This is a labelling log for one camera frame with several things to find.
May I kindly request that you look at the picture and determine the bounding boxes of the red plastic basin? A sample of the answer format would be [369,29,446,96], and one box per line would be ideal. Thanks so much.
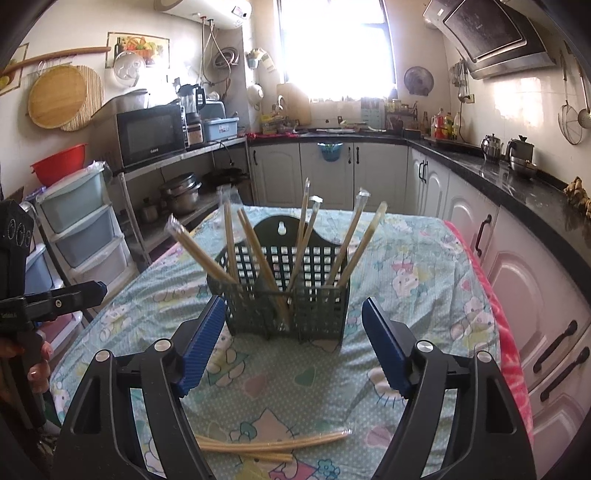
[31,143,89,188]

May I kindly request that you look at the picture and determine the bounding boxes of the pink blanket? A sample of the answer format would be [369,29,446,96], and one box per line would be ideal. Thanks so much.
[442,220,533,448]

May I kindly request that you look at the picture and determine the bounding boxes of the black range hood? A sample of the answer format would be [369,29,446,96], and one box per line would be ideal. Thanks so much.
[422,0,557,82]

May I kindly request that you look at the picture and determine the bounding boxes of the white water heater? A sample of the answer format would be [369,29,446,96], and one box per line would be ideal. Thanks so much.
[154,0,254,27]

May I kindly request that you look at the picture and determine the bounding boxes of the round wall vent fan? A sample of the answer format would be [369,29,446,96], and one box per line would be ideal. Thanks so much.
[403,65,435,97]

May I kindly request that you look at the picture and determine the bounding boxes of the round bamboo tray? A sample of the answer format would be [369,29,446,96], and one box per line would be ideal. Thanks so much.
[28,65,88,130]

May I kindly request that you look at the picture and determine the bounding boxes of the steel kettle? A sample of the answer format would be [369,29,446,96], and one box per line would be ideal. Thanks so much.
[505,135,539,179]

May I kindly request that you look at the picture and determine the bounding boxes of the black kitchen countertop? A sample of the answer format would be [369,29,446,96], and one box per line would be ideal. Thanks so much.
[247,127,591,266]

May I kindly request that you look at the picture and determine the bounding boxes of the black wok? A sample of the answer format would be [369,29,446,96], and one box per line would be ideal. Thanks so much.
[202,167,249,186]

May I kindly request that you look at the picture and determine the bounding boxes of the cartoon printed tablecloth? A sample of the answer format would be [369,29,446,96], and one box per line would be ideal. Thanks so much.
[48,205,505,480]

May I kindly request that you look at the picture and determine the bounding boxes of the round bamboo mat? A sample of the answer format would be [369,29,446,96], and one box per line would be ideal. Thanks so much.
[62,65,105,133]

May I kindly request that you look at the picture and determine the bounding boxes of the wooden chopsticks pair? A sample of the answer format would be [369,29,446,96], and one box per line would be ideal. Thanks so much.
[295,196,324,278]
[165,213,242,286]
[194,428,355,452]
[339,200,389,283]
[323,187,371,289]
[287,178,312,296]
[219,185,246,287]

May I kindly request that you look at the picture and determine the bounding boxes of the small metal teapot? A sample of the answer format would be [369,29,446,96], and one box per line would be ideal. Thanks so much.
[481,133,504,162]

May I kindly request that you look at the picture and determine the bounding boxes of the wooden cutting board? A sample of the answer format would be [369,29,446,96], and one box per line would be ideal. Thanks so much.
[276,82,311,126]

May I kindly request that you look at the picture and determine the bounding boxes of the white round plastic cover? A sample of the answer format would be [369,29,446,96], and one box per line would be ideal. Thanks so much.
[113,49,147,88]

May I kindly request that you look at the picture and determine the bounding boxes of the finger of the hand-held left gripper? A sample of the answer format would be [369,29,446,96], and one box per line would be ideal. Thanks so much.
[18,280,108,324]

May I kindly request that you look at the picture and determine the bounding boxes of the white kitchen cabinets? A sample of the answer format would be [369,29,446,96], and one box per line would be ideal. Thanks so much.
[248,138,591,467]

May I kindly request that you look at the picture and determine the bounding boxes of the black microwave oven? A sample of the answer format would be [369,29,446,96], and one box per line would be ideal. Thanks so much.
[115,102,188,169]

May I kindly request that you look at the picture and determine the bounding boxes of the group of condiment bottles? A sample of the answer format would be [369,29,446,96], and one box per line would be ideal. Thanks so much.
[430,108,463,140]

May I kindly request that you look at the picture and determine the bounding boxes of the metal kitchen shelf rack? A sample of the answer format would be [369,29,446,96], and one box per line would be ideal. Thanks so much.
[115,135,252,264]

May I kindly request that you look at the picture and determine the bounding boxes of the plastic storage drawer unit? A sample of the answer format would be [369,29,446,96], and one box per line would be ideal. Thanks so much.
[25,161,140,337]

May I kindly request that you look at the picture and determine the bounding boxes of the black blender jug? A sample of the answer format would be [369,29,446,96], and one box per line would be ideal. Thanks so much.
[177,83,206,148]

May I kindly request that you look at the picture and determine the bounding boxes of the wire mesh strainer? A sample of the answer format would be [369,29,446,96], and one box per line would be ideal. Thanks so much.
[557,50,583,147]

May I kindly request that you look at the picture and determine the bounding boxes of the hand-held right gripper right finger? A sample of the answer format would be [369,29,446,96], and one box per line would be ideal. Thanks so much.
[361,297,538,480]

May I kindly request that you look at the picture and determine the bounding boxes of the chopstick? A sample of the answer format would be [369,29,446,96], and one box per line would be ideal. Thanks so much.
[237,208,293,330]

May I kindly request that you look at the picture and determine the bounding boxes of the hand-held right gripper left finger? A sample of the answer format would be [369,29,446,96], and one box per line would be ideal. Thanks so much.
[53,294,228,480]

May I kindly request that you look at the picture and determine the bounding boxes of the person's left hand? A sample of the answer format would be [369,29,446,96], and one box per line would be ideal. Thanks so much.
[25,340,53,395]

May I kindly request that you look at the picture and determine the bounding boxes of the long wooden rolling pin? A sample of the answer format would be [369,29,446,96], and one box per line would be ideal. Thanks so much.
[0,45,112,78]

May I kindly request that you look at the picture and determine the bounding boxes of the teal hanging basket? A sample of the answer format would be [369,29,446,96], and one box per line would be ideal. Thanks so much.
[317,141,344,164]

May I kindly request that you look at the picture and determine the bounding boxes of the blue plastic box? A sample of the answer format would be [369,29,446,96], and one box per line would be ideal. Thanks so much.
[203,116,240,142]

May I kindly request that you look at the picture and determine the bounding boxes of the green plastic utensil basket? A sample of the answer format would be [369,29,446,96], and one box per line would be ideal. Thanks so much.
[207,216,350,354]

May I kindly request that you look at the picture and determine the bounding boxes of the stacked metal pots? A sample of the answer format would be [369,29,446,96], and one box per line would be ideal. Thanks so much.
[159,172,203,217]

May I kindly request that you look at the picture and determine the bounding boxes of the bright window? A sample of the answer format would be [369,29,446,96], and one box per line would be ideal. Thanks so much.
[277,0,399,103]

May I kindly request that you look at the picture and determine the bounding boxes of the fruit wall picture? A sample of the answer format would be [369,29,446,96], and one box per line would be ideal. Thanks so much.
[106,32,167,68]

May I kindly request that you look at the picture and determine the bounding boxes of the metal ladle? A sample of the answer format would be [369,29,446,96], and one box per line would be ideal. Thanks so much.
[576,59,591,131]

